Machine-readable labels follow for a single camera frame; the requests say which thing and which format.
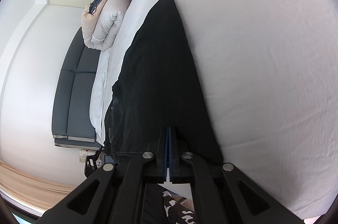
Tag beige curtain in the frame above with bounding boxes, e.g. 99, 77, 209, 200
0, 161, 77, 214

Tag person's patterned trouser leg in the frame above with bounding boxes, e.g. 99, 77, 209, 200
162, 190, 196, 224

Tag grey padded headboard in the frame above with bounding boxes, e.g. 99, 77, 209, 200
51, 27, 102, 147

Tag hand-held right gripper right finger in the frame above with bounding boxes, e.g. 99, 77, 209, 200
169, 127, 301, 224

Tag black denim pants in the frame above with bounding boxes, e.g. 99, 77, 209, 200
104, 0, 224, 165

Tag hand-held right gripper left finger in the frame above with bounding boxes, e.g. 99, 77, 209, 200
35, 127, 169, 224

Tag white pillow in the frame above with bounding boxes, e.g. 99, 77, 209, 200
89, 50, 111, 143

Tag bed with white sheet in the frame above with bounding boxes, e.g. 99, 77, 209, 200
89, 0, 338, 222

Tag folded beige white duvet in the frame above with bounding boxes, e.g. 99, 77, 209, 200
81, 0, 134, 52

